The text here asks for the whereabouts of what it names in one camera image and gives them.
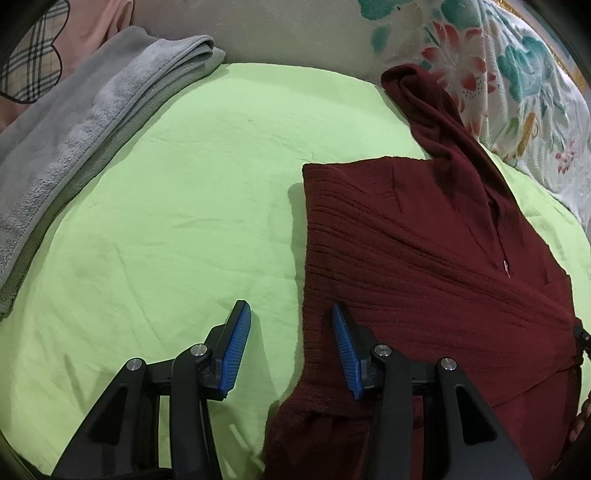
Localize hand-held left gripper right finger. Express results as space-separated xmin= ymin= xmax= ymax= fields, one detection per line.
xmin=332 ymin=302 xmax=534 ymax=480

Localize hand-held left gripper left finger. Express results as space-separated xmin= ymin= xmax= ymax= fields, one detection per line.
xmin=51 ymin=300 xmax=252 ymax=480

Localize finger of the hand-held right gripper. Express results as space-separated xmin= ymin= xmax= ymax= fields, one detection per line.
xmin=573 ymin=323 xmax=591 ymax=365

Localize maroon knit sweater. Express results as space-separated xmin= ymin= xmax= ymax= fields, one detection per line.
xmin=261 ymin=64 xmax=591 ymax=480

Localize person's right hand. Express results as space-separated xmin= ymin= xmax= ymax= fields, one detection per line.
xmin=569 ymin=398 xmax=591 ymax=444

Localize green bed sheet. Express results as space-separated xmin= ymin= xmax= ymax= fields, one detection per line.
xmin=0 ymin=62 xmax=591 ymax=480

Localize grey folded towel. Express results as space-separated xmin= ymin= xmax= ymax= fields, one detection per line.
xmin=0 ymin=25 xmax=227 ymax=319

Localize gold framed landscape painting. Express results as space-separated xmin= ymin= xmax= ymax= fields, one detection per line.
xmin=551 ymin=41 xmax=586 ymax=88

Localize pink duvet with plaid hearts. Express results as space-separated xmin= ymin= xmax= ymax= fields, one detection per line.
xmin=0 ymin=0 xmax=134 ymax=134

